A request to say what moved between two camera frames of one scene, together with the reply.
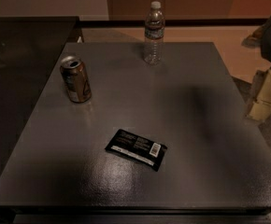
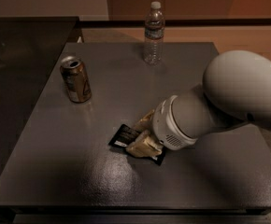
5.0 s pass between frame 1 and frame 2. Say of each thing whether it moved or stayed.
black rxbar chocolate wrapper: moved
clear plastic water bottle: stayed
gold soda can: stayed
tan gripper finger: moved
